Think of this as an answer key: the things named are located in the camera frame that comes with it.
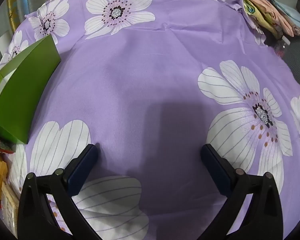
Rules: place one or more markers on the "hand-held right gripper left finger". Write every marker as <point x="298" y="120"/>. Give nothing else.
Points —
<point x="82" y="170"/>

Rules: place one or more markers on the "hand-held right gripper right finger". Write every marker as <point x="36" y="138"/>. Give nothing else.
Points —
<point x="216" y="170"/>

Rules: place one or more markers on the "green cardboard box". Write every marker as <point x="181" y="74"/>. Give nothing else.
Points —
<point x="20" y="92"/>

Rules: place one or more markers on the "beige snack packet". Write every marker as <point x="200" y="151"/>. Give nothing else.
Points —
<point x="10" y="205"/>

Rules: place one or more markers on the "red green snack packet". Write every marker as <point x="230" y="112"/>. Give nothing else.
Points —
<point x="2" y="143"/>

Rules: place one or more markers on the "purple floral bedsheet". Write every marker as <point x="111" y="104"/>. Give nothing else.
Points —
<point x="152" y="80"/>

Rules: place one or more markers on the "grey sofa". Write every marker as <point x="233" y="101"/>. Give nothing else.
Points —
<point x="298" y="62"/>

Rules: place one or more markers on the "plastic bottle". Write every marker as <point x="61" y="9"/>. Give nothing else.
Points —
<point x="281" y="45"/>

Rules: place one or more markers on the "white board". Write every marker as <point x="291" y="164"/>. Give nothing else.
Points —
<point x="3" y="43"/>

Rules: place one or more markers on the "yellow printed folded cloth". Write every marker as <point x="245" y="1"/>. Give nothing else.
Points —
<point x="255" y="10"/>

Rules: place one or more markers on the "grey yellow curtain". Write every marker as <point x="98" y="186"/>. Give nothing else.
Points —
<point x="12" y="12"/>

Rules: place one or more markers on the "light blue folded cloth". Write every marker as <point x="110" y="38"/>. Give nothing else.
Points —
<point x="292" y="15"/>

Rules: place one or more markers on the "pink printed folded cloth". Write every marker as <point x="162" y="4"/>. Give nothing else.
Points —
<point x="270" y="2"/>

